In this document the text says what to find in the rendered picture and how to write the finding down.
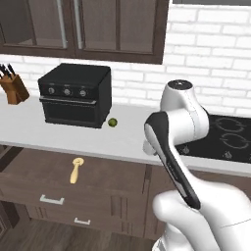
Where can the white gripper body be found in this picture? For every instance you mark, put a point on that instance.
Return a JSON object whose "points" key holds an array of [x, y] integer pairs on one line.
{"points": [[148, 147]]}

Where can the black toaster oven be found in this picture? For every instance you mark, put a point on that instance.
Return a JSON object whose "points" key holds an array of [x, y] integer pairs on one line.
{"points": [[73, 94]]}

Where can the wooden knife block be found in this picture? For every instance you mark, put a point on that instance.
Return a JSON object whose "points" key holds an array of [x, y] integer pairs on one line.
{"points": [[13, 90]]}

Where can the brown glass cupboard door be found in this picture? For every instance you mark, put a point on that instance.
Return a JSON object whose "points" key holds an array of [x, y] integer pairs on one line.
{"points": [[130, 29], [32, 26]]}

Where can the black hob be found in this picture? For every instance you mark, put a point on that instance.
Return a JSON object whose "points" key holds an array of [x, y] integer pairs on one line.
{"points": [[228, 137]]}

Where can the brown wooden drawer front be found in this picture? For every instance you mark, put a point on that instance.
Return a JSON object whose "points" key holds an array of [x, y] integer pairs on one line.
{"points": [[108, 222]]}

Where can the open brown wooden drawer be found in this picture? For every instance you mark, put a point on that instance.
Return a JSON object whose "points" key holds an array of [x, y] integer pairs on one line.
{"points": [[98, 183]]}

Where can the grey extractor hood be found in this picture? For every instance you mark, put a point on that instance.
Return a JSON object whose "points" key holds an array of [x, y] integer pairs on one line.
{"points": [[212, 2]]}

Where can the dark brown base cupboard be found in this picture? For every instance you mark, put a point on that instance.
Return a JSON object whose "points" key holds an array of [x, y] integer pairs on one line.
{"points": [[8, 212]]}

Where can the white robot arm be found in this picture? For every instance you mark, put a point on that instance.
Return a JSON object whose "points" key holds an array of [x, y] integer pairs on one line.
{"points": [[189, 114]]}

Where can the green lime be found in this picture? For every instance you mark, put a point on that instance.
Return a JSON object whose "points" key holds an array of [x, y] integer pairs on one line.
{"points": [[112, 122]]}

